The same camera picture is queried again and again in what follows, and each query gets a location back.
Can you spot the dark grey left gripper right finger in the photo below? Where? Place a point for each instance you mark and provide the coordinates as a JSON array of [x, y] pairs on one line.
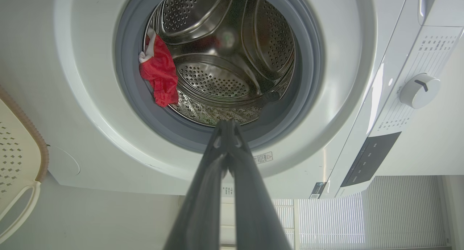
[[253, 206]]

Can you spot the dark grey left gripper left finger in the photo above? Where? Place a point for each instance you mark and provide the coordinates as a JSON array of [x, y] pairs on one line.
[[203, 192]]

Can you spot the red and white garment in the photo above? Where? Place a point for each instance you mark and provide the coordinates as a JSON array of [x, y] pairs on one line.
[[159, 70]]

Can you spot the stainless steel washing machine drum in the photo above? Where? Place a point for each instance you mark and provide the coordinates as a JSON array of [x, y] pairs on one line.
[[217, 79]]

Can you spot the dark washing machine control panel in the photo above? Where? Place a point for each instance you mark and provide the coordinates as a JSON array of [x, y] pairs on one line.
[[369, 159]]

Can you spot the beige perforated laundry basket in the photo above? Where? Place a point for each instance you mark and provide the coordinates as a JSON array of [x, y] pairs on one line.
[[14, 148]]

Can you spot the white warning sticker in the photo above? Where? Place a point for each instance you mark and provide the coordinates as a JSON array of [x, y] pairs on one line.
[[263, 158]]

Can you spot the black QR code sticker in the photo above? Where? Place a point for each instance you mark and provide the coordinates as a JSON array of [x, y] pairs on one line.
[[317, 190]]

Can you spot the grey rubber door gasket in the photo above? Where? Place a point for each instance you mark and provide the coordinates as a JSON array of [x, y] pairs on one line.
[[125, 72]]

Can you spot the white window blinds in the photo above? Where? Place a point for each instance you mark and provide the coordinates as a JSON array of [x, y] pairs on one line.
[[398, 213]]

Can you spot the white front-loading washing machine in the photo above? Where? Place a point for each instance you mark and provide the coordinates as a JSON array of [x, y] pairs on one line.
[[94, 83]]

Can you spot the white round program knob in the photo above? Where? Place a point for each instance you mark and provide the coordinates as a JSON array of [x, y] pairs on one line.
[[418, 92]]

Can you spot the white detergent drawer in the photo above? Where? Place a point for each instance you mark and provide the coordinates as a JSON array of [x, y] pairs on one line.
[[442, 7]]

